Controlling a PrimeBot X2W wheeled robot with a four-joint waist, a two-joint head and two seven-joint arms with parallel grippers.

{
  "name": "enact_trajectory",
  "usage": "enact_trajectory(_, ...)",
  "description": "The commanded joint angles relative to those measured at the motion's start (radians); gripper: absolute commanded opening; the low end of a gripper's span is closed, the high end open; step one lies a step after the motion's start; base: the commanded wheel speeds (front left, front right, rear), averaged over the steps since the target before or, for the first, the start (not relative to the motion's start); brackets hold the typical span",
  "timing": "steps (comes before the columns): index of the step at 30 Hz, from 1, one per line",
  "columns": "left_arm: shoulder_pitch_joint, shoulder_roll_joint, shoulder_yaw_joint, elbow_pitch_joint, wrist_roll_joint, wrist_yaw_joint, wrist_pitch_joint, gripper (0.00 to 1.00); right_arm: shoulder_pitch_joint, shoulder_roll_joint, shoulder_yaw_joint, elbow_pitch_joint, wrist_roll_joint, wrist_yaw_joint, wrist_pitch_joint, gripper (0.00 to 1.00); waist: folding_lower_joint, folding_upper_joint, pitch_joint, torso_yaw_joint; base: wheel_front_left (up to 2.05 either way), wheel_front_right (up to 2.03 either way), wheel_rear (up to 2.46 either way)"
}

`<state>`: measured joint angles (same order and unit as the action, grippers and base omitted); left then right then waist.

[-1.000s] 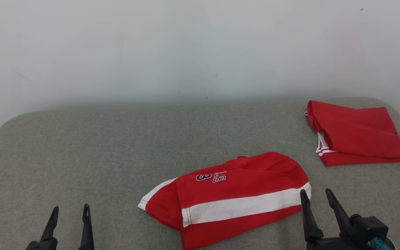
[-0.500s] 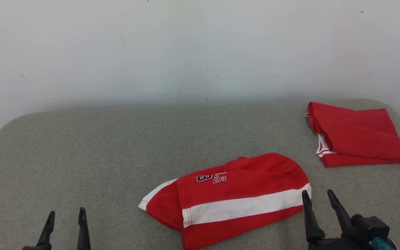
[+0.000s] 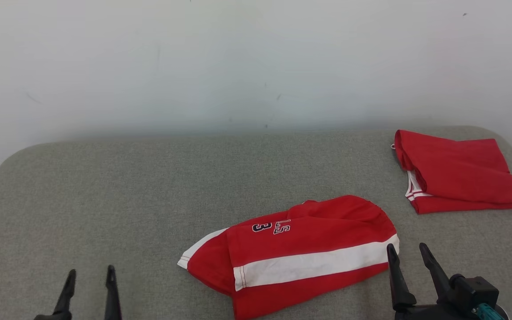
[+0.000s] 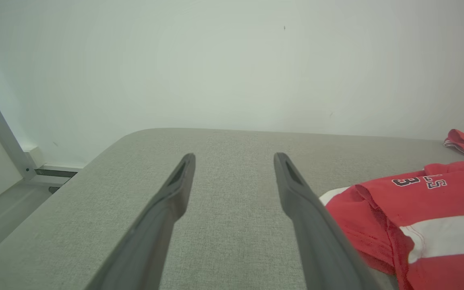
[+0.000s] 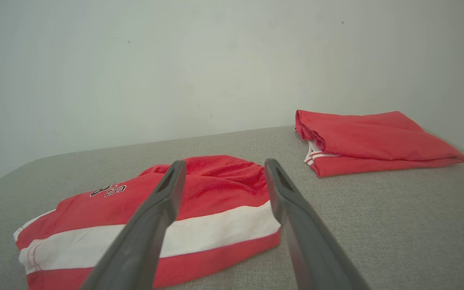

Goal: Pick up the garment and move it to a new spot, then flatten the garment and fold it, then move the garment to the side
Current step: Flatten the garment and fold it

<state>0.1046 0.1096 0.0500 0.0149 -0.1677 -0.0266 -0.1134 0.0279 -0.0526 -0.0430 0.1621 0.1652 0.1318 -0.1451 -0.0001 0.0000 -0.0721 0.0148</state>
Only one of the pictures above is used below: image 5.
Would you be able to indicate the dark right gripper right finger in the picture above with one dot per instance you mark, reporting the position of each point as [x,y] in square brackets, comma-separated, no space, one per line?
[308,241]

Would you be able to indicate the red basketball jersey number 23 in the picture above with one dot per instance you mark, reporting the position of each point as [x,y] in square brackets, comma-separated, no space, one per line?
[377,141]

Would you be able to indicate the red shorts with white stripe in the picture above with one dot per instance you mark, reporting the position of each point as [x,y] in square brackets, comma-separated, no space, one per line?
[216,193]

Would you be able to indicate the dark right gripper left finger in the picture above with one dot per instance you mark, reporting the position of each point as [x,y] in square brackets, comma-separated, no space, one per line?
[147,237]

